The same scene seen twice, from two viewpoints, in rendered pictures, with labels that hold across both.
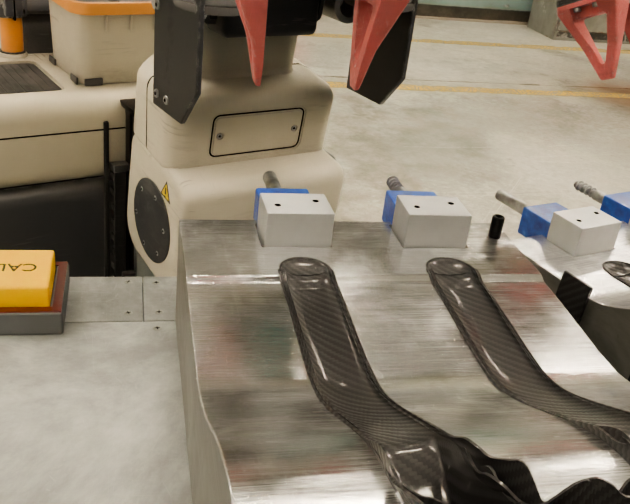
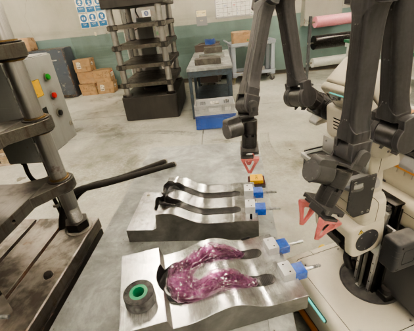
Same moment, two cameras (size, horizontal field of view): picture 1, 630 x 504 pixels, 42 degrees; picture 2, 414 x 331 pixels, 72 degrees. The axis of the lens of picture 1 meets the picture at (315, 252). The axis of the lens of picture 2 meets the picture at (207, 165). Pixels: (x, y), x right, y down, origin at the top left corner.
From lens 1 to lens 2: 129 cm
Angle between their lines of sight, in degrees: 94
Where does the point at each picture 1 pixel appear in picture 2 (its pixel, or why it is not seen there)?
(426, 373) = (207, 203)
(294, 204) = (247, 186)
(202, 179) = not seen: hidden behind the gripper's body
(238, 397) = (205, 187)
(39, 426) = not seen: hidden behind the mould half
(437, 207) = (248, 203)
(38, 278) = (252, 179)
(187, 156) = not seen: hidden behind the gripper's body
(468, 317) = (223, 211)
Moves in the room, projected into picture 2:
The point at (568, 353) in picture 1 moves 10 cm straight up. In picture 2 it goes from (209, 219) to (207, 197)
